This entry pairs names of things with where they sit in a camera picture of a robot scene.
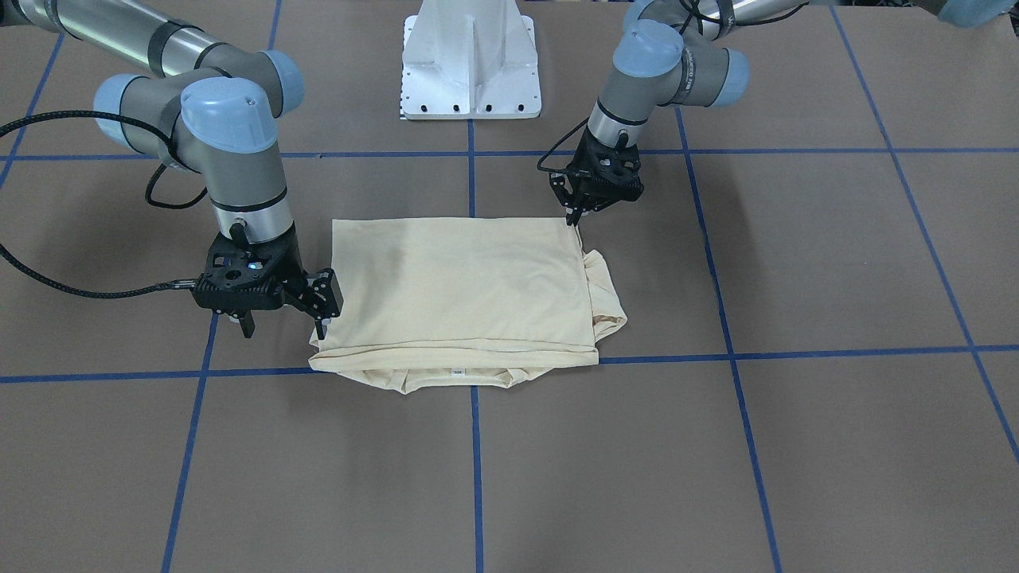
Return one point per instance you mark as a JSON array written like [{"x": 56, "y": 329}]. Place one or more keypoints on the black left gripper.
[{"x": 580, "y": 150}]

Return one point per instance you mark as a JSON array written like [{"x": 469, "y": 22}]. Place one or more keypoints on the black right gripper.
[{"x": 291, "y": 256}]

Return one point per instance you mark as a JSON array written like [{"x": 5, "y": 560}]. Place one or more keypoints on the beige long-sleeve printed shirt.
[{"x": 449, "y": 302}]

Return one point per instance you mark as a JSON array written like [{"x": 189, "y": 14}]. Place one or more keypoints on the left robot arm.
[{"x": 804, "y": 126}]

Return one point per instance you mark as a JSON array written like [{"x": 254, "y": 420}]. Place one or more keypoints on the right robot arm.
[{"x": 212, "y": 109}]

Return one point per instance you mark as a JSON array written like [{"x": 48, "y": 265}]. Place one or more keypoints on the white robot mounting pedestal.
[{"x": 469, "y": 60}]

